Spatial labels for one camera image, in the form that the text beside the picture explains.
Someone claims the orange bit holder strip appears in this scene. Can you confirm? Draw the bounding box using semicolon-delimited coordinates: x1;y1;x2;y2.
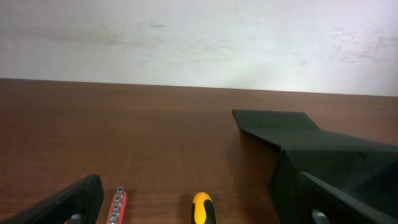
106;187;127;224

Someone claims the black open box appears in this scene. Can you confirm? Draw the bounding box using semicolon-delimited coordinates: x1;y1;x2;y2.
233;110;397;223

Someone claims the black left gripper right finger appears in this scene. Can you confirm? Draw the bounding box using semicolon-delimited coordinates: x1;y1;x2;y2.
298;172;397;224

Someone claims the yellow black screwdriver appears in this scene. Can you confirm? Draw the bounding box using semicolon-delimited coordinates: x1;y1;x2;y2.
191;192;217;224

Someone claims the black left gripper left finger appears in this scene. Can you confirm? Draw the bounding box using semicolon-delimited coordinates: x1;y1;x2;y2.
1;174;104;224

